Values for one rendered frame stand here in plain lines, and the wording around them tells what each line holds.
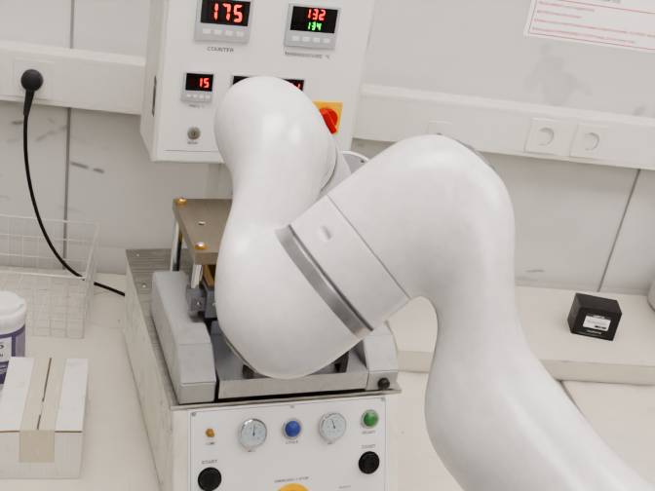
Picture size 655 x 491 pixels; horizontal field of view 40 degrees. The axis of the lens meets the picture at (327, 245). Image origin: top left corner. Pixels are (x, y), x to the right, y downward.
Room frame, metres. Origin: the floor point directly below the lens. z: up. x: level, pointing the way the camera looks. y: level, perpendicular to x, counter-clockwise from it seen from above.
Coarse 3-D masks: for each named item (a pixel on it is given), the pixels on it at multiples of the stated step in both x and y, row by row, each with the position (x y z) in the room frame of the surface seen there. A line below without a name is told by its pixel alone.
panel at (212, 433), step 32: (192, 416) 0.99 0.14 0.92; (224, 416) 1.00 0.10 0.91; (256, 416) 1.02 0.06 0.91; (288, 416) 1.04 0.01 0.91; (320, 416) 1.05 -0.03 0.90; (352, 416) 1.07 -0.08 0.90; (384, 416) 1.09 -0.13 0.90; (192, 448) 0.97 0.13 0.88; (224, 448) 0.99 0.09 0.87; (256, 448) 1.00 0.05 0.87; (288, 448) 1.02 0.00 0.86; (320, 448) 1.04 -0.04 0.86; (352, 448) 1.05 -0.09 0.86; (384, 448) 1.07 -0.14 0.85; (192, 480) 0.95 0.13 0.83; (224, 480) 0.97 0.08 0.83; (256, 480) 0.98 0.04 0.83; (288, 480) 1.00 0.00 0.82; (320, 480) 1.02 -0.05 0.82; (352, 480) 1.04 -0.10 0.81; (384, 480) 1.05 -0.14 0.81
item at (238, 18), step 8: (208, 0) 1.30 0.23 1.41; (208, 8) 1.30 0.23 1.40; (216, 8) 1.31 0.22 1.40; (224, 8) 1.31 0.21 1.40; (232, 8) 1.32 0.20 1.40; (240, 8) 1.32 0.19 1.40; (208, 16) 1.30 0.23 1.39; (216, 16) 1.31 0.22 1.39; (224, 16) 1.31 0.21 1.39; (232, 16) 1.32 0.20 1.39; (240, 16) 1.32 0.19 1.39
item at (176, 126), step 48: (192, 0) 1.30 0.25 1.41; (240, 0) 1.32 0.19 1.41; (288, 0) 1.35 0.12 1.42; (336, 0) 1.38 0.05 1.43; (192, 48) 1.30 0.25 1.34; (240, 48) 1.33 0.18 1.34; (288, 48) 1.36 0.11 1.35; (336, 48) 1.39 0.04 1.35; (144, 96) 1.38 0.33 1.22; (192, 96) 1.30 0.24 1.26; (336, 96) 1.40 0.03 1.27; (192, 144) 1.31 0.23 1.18
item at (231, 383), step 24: (216, 336) 1.11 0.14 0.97; (216, 360) 1.05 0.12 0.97; (240, 360) 1.06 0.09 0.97; (360, 360) 1.11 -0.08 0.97; (216, 384) 1.02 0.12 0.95; (240, 384) 1.01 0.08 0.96; (264, 384) 1.03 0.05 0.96; (288, 384) 1.04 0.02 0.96; (312, 384) 1.06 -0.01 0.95; (336, 384) 1.07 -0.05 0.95; (360, 384) 1.09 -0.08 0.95
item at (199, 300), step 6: (186, 288) 1.11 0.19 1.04; (210, 288) 1.10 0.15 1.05; (186, 294) 1.11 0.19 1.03; (192, 294) 1.09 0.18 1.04; (198, 294) 1.09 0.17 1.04; (204, 294) 1.10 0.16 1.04; (210, 294) 1.09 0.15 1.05; (192, 300) 1.08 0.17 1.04; (198, 300) 1.09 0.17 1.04; (204, 300) 1.09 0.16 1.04; (210, 300) 1.09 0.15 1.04; (192, 306) 1.08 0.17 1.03; (198, 306) 1.09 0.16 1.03; (204, 306) 1.09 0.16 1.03; (210, 306) 1.09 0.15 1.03; (204, 312) 1.10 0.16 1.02; (210, 312) 1.09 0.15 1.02
